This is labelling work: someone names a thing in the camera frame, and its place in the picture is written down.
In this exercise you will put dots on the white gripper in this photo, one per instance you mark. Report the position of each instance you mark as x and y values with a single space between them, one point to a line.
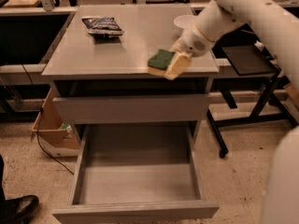
193 41

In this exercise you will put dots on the green and yellow sponge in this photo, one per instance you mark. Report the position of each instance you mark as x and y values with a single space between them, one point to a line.
158 63

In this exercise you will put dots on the grey drawer cabinet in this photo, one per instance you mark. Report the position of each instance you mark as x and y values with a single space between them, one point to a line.
107 80

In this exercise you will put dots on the open grey drawer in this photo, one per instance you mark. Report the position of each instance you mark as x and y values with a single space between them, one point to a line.
133 173

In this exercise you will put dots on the white bowl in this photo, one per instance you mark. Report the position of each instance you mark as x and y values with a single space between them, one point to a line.
183 21

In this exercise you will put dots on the black tray stand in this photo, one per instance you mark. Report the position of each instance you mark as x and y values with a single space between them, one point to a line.
254 72

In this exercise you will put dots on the dark snack bag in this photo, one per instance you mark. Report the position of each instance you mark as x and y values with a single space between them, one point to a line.
102 26

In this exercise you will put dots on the cardboard box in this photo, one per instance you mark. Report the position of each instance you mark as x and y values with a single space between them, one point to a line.
56 137

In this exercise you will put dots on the black shoe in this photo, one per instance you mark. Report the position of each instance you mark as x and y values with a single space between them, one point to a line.
17 211

